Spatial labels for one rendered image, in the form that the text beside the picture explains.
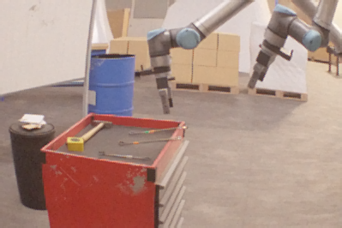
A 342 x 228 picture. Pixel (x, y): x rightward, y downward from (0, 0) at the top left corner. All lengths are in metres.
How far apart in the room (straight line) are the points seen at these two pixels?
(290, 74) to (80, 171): 7.55
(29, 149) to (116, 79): 2.45
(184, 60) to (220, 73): 0.63
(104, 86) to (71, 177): 3.84
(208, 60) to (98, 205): 7.23
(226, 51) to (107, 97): 3.68
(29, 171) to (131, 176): 1.82
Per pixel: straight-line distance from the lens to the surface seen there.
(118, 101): 5.76
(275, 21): 1.84
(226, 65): 9.01
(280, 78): 9.20
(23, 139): 3.47
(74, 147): 2.07
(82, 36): 5.01
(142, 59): 10.40
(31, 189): 3.61
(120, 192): 1.86
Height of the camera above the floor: 1.48
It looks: 12 degrees down
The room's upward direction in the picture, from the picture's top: 3 degrees clockwise
